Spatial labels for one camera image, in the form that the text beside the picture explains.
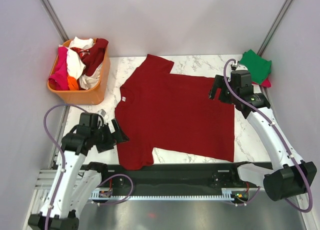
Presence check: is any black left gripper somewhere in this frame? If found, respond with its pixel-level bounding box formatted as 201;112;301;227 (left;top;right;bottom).
91;119;129;153

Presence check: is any dark red t-shirt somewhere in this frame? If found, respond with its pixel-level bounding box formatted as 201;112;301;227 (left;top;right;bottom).
115;55;235;170

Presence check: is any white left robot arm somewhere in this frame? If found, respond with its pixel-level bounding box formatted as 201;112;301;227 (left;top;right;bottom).
28;112;129;229

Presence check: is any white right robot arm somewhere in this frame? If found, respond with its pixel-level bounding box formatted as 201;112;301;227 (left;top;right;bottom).
209;59;317;203

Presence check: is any green folded t-shirt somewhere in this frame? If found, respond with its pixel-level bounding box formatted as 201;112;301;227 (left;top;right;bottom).
239;50;272;83

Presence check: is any orange plastic basket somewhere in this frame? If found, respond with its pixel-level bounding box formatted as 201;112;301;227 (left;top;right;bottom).
47;39;110;105

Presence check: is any pink folded t-shirt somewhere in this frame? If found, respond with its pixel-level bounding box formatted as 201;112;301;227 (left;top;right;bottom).
252;78;272;88

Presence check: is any cream t-shirt in basket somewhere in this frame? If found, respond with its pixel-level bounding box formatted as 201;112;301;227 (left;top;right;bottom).
78;63;103;90

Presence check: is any orange t-shirt in basket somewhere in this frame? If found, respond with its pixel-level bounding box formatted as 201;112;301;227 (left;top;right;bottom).
67;75;79;91

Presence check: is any pink t-shirt in basket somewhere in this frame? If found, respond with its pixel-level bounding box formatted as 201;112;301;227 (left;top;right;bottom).
48;46;69;91

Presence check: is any white t-shirt in basket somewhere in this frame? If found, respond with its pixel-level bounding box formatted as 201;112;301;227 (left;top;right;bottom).
66;37;94;80

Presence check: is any dark red shirt in basket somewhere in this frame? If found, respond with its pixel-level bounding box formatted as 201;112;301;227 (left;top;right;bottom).
70;38;109;76

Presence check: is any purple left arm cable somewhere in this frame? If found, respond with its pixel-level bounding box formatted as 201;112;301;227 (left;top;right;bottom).
43;103;135;230

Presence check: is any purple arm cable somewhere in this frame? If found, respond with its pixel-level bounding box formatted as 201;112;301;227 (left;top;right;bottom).
223;58;313;213
43;103;135;230

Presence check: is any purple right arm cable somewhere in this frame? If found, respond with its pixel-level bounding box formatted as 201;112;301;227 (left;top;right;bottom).
223;58;313;213

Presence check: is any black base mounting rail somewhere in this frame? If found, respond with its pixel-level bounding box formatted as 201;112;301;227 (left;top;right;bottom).
77;162;266;197

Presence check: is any aluminium frame post right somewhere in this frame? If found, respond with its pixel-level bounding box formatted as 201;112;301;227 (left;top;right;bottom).
257;0;294;56

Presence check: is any aluminium frame post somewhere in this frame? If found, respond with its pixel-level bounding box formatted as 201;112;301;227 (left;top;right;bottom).
40;0;69;42
257;0;294;56

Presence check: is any white slotted cable duct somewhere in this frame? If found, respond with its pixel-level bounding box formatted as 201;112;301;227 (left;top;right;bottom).
89;189;234;201

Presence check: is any aluminium frame post left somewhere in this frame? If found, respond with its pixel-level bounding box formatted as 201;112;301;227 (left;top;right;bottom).
40;0;69;42

